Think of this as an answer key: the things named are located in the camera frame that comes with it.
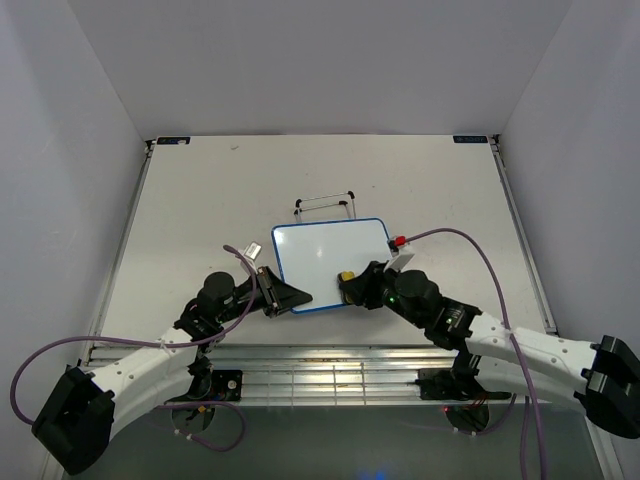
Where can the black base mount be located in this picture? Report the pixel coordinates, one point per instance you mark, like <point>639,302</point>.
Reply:
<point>225,385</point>
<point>436,384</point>

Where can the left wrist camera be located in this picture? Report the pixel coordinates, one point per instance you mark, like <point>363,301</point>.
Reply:
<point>249,257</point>

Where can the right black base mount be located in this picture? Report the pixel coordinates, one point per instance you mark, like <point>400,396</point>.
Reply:
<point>436,384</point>

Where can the right blue table label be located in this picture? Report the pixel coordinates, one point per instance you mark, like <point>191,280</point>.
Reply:
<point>470,139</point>

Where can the blue framed whiteboard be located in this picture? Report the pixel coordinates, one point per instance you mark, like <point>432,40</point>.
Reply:
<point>311,255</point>

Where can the wire easel stand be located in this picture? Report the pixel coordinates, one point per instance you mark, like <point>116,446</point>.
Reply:
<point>342,200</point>

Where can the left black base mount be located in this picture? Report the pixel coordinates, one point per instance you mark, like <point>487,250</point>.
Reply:
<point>225,385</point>

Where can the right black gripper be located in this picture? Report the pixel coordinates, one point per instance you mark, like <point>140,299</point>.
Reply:
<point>366,285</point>

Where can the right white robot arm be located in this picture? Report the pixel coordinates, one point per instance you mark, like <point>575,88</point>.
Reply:
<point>600,379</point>

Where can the yellow whiteboard eraser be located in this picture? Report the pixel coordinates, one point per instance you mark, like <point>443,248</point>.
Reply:
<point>343,278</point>

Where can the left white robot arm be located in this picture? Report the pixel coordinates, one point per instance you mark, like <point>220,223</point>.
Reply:
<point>87,409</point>

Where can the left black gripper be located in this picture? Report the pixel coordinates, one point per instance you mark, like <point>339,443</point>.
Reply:
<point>287,296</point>

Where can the left blue table label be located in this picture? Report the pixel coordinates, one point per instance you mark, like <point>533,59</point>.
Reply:
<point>173,140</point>

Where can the blue table label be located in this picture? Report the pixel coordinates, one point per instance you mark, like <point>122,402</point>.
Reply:
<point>173,140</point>
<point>470,139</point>

